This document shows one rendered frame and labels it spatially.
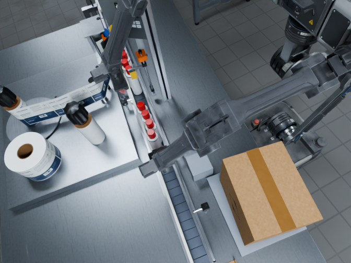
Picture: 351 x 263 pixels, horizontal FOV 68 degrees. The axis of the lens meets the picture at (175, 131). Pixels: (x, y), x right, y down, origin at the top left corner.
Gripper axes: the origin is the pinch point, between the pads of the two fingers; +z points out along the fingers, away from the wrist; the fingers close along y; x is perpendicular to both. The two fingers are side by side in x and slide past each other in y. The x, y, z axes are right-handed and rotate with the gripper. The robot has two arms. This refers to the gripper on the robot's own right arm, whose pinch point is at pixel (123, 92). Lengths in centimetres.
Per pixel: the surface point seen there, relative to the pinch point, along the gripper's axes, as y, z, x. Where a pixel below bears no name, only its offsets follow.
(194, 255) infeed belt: 81, 13, 3
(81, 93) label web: -7.9, -0.6, -20.5
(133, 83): -5.0, 2.2, 6.2
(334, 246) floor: 109, 99, 94
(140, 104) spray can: 16.1, -7.3, 5.6
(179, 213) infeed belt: 63, 13, 4
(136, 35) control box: -0.9, -30.0, 14.3
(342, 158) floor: 58, 98, 138
